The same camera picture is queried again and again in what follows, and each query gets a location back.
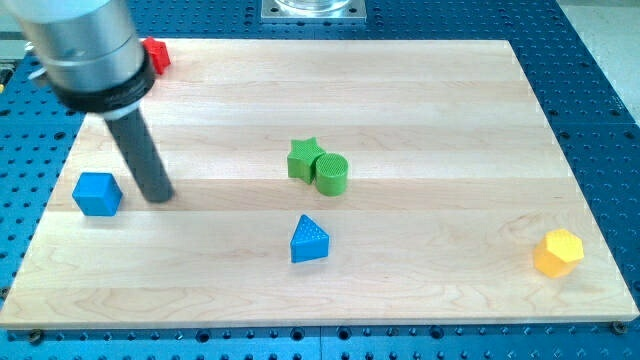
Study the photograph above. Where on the green cylinder block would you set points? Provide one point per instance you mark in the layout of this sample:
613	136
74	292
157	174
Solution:
331	174

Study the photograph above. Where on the yellow hexagon block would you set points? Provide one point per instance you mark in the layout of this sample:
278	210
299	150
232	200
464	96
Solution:
558	253

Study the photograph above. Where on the wooden board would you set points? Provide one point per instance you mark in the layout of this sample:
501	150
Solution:
455	176

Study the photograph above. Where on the blue cube block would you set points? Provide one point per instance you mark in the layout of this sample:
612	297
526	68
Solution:
97	194

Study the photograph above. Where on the blue perforated metal table plate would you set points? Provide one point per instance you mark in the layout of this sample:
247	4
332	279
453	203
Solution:
596	131

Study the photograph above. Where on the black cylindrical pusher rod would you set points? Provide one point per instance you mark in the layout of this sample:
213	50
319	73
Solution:
138	149

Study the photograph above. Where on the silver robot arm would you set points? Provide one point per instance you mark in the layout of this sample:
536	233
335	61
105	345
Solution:
90	51

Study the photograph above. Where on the blue triangle block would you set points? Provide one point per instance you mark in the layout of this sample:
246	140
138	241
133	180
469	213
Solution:
309	241

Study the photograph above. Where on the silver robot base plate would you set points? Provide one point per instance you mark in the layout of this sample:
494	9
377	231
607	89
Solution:
313	11

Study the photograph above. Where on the green star block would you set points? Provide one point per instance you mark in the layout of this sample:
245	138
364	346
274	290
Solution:
302	158

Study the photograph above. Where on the red block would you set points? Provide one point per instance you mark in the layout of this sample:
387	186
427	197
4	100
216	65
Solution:
158	53

